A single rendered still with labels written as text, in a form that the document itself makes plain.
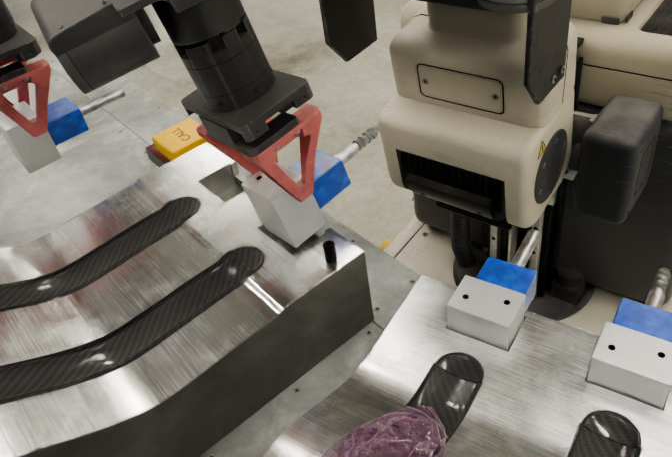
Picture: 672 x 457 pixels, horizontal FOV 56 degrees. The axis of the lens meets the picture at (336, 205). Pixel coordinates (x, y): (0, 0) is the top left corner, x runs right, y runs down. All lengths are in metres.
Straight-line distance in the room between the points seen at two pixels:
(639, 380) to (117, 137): 0.74
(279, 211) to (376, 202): 1.47
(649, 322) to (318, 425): 0.25
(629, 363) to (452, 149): 0.44
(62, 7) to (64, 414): 0.27
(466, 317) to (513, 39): 0.41
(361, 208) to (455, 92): 1.16
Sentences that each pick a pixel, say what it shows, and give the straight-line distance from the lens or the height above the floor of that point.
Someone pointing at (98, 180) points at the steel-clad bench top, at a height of 0.80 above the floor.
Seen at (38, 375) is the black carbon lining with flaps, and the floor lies 0.90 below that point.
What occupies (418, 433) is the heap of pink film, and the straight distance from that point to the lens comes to 0.43.
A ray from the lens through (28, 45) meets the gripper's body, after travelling 0.67.
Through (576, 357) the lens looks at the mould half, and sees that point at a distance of 0.51.
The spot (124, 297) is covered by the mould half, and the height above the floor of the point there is 0.88.
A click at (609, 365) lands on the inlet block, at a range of 0.48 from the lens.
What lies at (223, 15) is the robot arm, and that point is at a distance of 0.46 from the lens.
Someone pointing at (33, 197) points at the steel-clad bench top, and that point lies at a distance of 0.91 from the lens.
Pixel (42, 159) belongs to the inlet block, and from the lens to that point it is 0.74.
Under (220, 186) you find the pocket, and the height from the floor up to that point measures 0.87.
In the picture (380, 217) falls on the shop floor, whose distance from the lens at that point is 1.93.
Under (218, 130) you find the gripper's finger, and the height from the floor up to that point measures 1.01.
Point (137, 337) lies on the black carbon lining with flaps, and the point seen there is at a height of 0.88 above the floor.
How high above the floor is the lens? 1.26
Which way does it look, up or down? 39 degrees down
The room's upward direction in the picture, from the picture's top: 10 degrees counter-clockwise
